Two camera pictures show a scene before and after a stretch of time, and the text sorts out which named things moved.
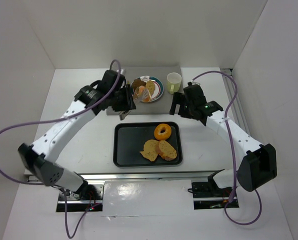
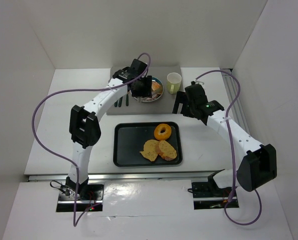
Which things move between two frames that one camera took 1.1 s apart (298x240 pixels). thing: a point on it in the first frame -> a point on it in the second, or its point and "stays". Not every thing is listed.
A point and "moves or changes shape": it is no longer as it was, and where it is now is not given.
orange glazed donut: (163, 136) stays
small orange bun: (144, 93) moves or changes shape
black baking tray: (129, 140) stays
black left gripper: (126, 99) -> (141, 89)
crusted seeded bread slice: (166, 151) stays
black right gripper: (178, 105) stays
